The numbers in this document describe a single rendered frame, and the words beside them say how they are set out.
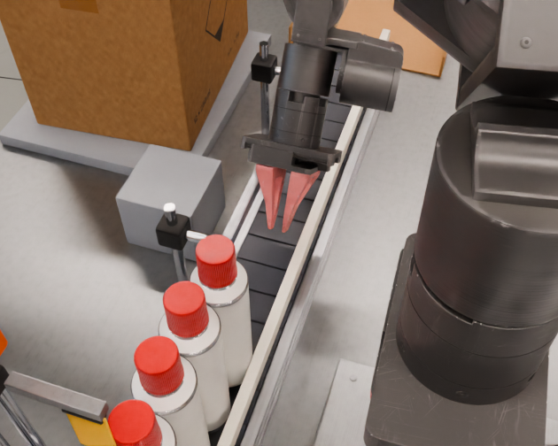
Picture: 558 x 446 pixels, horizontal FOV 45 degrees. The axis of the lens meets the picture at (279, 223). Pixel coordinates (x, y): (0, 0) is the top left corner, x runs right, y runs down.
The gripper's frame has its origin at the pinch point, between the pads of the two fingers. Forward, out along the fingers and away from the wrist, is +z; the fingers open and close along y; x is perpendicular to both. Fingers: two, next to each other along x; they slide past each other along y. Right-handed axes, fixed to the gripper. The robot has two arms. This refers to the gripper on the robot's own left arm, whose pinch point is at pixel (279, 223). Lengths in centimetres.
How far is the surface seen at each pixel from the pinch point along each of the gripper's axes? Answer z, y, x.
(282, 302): 7.2, 3.0, -5.2
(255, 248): 4.5, -3.0, 3.6
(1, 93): 8, -135, 137
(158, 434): 9.5, 1.0, -32.3
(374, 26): -27, 0, 50
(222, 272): 0.2, 0.7, -21.8
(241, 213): -0.7, -3.7, -3.0
